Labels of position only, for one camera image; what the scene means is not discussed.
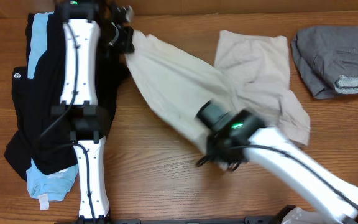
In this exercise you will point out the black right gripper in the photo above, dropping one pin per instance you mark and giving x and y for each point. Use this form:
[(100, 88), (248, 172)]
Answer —
[(214, 154)]

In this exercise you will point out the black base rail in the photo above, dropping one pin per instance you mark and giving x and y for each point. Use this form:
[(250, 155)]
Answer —
[(290, 214)]

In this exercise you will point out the beige cotton shorts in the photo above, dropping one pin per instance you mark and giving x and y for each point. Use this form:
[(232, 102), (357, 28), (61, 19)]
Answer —
[(249, 73)]

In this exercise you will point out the light blue garment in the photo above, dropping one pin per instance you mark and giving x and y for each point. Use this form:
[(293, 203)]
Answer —
[(52, 187)]

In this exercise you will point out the grey folded shorts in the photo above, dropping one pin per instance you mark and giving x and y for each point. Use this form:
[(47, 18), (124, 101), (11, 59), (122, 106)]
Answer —
[(327, 60)]

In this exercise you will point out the black garment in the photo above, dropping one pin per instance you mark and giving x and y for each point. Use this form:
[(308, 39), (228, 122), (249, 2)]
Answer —
[(36, 88)]

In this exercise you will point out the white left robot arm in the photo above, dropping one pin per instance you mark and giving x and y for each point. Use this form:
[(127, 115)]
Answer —
[(87, 24)]

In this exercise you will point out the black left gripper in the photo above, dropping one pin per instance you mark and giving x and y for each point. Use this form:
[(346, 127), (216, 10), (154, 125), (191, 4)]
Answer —
[(124, 43)]

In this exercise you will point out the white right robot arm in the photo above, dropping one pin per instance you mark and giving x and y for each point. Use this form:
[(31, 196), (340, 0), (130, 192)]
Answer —
[(240, 138)]

